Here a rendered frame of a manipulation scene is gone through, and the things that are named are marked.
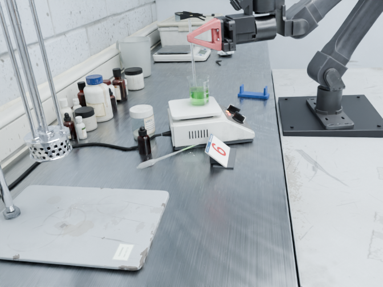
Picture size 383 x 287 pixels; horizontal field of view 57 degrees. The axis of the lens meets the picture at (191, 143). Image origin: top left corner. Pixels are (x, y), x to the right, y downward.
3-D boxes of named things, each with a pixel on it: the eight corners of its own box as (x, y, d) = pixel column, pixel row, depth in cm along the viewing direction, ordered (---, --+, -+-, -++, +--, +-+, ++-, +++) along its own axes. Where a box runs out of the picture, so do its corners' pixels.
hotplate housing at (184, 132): (241, 122, 99) (241, 95, 95) (255, 143, 87) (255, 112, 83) (161, 131, 96) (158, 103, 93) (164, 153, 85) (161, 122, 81)
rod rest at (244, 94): (269, 95, 117) (269, 85, 115) (267, 99, 114) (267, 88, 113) (240, 93, 121) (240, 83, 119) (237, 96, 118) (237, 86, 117)
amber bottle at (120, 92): (124, 97, 125) (119, 66, 120) (129, 100, 121) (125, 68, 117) (112, 99, 123) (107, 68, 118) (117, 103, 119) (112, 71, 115)
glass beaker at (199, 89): (198, 100, 92) (196, 69, 88) (215, 104, 89) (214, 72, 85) (182, 107, 88) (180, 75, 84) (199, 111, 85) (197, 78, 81)
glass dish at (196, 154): (207, 162, 79) (207, 154, 78) (183, 165, 79) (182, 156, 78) (203, 151, 84) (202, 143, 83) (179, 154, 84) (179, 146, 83)
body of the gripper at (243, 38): (226, 21, 76) (259, 17, 77) (215, 16, 85) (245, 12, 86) (228, 52, 79) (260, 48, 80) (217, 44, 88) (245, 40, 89)
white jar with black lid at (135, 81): (147, 85, 136) (145, 66, 133) (140, 90, 130) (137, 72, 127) (131, 85, 138) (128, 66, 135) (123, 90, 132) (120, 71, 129)
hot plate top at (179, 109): (213, 98, 94) (213, 95, 93) (223, 115, 83) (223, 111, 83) (167, 103, 93) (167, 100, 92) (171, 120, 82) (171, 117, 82)
